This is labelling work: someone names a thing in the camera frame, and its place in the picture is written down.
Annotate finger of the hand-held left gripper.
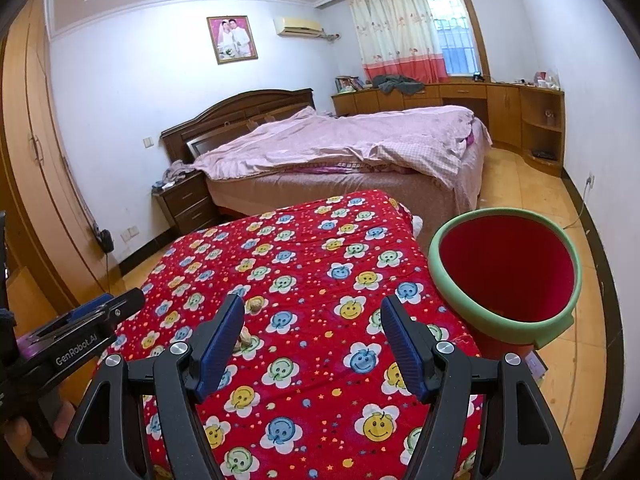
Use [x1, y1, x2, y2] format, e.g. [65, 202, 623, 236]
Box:
[20, 287, 147, 376]
[70, 295, 113, 318]

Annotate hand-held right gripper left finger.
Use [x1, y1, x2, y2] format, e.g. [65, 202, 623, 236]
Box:
[60, 294, 247, 480]

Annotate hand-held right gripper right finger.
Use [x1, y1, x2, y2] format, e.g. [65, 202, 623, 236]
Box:
[381, 294, 581, 480]

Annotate red bin with green rim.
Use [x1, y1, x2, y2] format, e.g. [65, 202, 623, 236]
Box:
[429, 208, 584, 356]

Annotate person's left hand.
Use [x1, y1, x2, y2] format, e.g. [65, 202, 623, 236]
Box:
[0, 416, 31, 461]

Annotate red smiley flower printed blanket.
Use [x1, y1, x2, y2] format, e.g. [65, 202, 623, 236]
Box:
[107, 190, 483, 480]

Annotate dark wooden nightstand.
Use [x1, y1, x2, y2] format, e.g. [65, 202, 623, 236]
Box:
[152, 170, 223, 236]

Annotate wooden wardrobe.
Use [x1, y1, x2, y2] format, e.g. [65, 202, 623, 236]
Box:
[0, 0, 116, 306]

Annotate clothes pile on nightstand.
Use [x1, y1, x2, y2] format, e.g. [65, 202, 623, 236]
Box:
[162, 159, 201, 186]

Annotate bed with brown skirt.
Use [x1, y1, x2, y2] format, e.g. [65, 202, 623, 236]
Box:
[192, 105, 493, 216]

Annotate pink duvet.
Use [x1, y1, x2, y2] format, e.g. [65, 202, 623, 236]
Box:
[192, 105, 476, 191]

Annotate dark wooden headboard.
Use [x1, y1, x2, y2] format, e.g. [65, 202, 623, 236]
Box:
[160, 88, 316, 166]

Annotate wooden desk cabinet unit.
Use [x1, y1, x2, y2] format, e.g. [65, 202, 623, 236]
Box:
[331, 81, 565, 177]

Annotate grey cloth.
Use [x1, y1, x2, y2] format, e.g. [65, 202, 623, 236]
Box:
[372, 75, 426, 97]

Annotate row of books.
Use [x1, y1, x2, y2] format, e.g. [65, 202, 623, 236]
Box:
[335, 76, 373, 95]

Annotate cream and red curtain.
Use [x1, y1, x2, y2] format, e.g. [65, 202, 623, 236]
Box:
[347, 0, 449, 83]

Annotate floor power cable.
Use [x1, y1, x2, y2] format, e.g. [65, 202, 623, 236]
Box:
[565, 182, 593, 231]

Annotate framed wall photo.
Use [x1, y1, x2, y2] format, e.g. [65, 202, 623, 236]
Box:
[206, 15, 258, 64]

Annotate window with wooden frame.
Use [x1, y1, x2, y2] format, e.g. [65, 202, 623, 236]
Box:
[424, 0, 488, 81]

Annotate wall air conditioner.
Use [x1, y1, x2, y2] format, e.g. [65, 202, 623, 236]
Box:
[273, 16, 323, 38]

